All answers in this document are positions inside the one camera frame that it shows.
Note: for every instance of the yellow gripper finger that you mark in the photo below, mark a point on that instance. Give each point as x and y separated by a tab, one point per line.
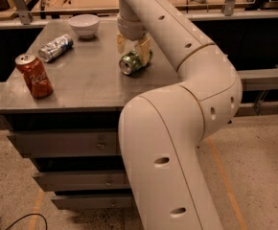
121	42
142	48

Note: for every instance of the silver blue crushed can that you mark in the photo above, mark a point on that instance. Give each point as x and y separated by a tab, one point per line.
55	48

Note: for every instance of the grey drawer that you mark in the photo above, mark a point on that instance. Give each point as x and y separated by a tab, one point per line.
65	143
81	181
106	201

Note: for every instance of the top grey drawer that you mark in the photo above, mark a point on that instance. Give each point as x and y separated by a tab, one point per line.
65	143

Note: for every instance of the grey drawer cabinet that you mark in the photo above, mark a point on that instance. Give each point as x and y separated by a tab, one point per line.
89	93

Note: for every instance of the white bowl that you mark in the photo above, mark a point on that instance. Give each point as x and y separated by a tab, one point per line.
85	25

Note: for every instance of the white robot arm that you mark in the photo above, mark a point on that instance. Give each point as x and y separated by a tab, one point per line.
159	130

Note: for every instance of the green soda can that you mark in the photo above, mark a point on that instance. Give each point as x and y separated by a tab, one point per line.
131	62

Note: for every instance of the middle grey drawer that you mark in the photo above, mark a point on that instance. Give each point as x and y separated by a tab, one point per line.
81	181

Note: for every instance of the bottom grey drawer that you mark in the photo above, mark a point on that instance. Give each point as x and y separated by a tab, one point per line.
106	201

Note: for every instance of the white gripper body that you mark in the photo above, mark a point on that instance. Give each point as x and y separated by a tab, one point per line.
130	29

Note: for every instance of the grey metal rail post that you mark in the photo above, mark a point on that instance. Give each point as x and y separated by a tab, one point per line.
228	7
24	15

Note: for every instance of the red soda can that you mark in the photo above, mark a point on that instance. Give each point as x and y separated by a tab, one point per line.
34	74

